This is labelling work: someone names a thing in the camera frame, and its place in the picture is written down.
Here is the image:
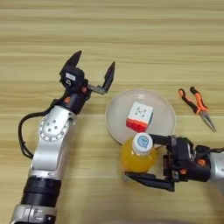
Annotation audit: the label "orange juice bottle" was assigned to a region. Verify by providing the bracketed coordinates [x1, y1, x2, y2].
[119, 131, 158, 174]

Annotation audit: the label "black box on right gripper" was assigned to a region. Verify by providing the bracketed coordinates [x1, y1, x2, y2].
[168, 136, 197, 173]

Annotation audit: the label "multicoloured puzzle cube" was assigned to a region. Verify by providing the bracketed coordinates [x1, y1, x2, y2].
[125, 101, 155, 134]

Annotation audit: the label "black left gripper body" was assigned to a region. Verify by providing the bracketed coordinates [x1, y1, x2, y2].
[56, 86, 90, 116]

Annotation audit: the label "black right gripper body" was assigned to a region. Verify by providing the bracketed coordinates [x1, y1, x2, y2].
[162, 143, 212, 184]

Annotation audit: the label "orange handled needle-nose pliers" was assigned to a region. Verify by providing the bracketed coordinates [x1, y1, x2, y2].
[178, 86, 218, 133]

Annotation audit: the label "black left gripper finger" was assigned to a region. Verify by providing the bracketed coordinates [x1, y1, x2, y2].
[64, 50, 83, 68]
[86, 60, 116, 96]

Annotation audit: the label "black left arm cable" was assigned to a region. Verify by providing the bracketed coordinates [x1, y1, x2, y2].
[17, 98, 65, 161]

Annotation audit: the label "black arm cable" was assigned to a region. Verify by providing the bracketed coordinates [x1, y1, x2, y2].
[17, 98, 65, 161]
[194, 144, 224, 158]

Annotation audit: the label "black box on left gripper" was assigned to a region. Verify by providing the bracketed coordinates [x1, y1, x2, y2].
[59, 64, 87, 93]

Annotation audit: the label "beige round plate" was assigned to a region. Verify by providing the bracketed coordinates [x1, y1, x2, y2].
[104, 87, 178, 147]

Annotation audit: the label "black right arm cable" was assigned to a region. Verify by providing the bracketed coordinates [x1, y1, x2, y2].
[194, 144, 224, 158]

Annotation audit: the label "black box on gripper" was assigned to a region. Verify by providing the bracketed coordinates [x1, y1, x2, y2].
[168, 136, 197, 173]
[59, 64, 87, 93]

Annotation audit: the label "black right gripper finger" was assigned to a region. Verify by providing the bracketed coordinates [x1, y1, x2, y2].
[123, 170, 177, 193]
[150, 133, 173, 147]

